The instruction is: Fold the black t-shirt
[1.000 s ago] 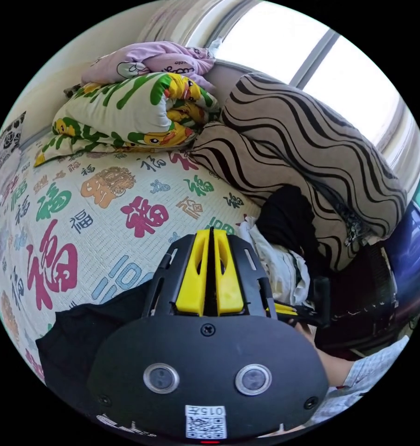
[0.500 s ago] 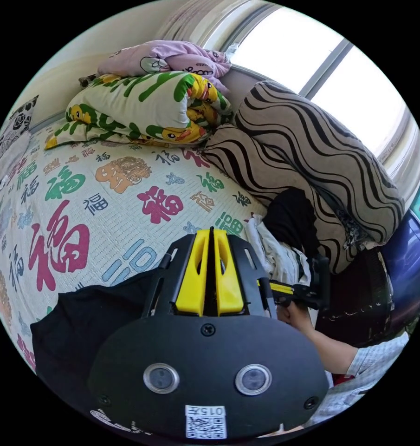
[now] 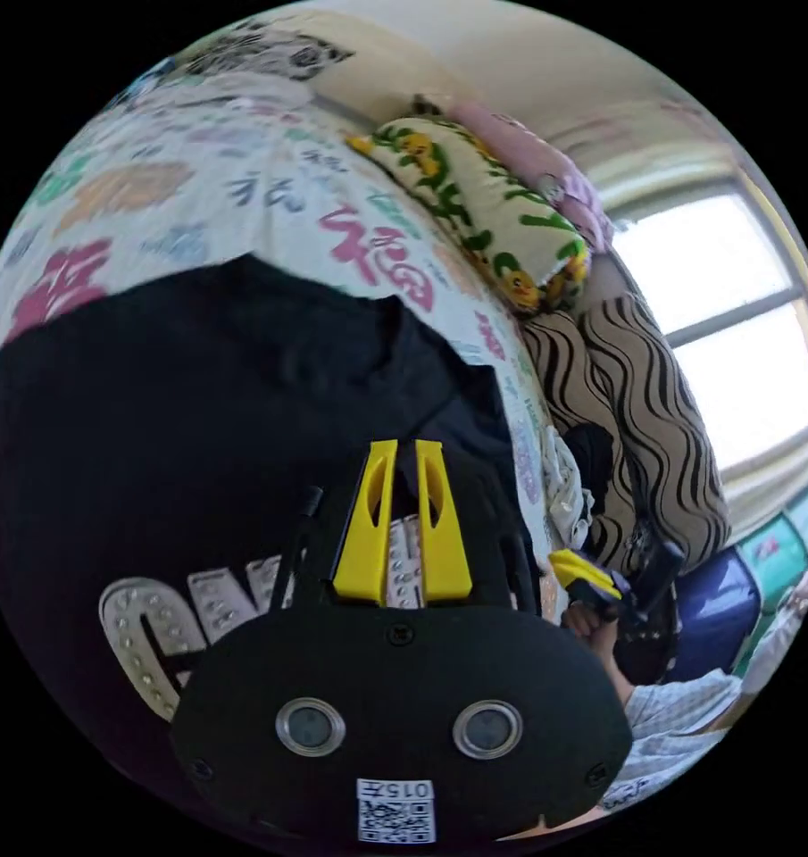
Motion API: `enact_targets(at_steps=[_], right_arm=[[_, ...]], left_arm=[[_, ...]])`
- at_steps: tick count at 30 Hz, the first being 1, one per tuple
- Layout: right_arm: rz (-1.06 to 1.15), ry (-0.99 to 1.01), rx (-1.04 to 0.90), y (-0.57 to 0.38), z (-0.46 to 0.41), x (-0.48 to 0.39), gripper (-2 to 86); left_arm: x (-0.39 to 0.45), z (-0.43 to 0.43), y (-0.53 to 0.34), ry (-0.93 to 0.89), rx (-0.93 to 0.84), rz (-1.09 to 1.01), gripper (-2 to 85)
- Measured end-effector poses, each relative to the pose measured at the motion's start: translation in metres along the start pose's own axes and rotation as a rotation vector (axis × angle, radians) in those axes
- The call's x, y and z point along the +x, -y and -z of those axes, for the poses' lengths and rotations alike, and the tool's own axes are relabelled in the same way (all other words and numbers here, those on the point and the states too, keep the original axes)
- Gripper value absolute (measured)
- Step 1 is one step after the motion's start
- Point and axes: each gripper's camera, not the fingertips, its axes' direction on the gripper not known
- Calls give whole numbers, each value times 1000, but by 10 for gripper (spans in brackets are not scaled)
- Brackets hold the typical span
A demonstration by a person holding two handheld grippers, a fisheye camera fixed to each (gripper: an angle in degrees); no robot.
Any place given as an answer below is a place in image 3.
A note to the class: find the blue bag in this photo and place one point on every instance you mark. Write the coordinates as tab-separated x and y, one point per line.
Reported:
715	616

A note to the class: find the person's body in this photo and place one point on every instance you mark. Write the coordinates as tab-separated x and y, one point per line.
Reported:
685	723

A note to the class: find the person's left hand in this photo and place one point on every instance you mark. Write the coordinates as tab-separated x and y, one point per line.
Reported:
544	830

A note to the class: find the beige quilt with black waves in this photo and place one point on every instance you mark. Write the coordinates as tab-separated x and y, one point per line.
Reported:
651	428

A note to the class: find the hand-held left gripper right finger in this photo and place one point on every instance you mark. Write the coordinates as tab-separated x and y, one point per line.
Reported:
447	562

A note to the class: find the white cushion with cat print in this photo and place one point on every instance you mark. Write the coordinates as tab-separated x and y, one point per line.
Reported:
269	50

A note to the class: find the person's right forearm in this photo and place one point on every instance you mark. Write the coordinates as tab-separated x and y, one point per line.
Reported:
618	679

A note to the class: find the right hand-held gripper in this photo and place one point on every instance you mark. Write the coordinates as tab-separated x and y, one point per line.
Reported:
618	596

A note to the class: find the bed with colourful printed sheet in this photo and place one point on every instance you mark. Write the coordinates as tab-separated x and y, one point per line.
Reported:
176	174

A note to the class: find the person's right hand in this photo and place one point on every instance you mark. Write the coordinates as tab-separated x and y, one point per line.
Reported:
588	626

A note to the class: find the green carton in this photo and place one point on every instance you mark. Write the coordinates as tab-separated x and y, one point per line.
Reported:
785	542

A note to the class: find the cream pillow with duck print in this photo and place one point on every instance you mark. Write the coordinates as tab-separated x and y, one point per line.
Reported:
490	207

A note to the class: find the pile of clothes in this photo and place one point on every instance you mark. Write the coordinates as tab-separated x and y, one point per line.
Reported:
567	489

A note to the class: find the window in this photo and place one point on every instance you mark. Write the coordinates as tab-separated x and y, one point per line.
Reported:
725	321

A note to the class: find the pink pillow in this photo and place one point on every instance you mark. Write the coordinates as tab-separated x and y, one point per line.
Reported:
551	161

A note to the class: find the black t-shirt with studded print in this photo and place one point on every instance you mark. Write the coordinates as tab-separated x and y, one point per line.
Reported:
176	435

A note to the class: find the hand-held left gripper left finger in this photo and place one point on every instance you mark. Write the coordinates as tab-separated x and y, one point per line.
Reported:
350	562

